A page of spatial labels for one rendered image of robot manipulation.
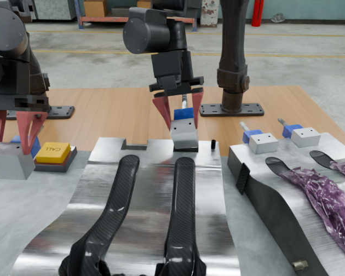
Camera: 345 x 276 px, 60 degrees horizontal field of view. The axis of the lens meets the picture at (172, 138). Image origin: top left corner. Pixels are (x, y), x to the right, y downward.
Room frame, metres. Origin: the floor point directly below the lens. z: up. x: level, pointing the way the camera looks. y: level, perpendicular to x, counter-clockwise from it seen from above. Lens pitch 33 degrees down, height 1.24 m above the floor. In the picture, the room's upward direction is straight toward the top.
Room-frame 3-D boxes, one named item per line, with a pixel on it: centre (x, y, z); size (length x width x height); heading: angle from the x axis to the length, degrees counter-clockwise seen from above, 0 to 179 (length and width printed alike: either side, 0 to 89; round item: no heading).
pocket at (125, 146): (0.52, 0.08, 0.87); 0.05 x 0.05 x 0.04; 86
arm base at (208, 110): (0.84, -0.19, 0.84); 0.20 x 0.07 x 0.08; 92
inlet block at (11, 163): (0.45, 0.27, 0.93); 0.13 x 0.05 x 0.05; 176
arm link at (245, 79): (0.83, -0.18, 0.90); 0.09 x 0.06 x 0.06; 54
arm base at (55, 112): (0.82, 0.41, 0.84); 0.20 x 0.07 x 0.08; 92
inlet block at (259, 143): (0.60, -0.19, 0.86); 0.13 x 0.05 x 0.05; 13
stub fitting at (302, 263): (0.27, -0.19, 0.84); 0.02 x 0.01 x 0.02; 103
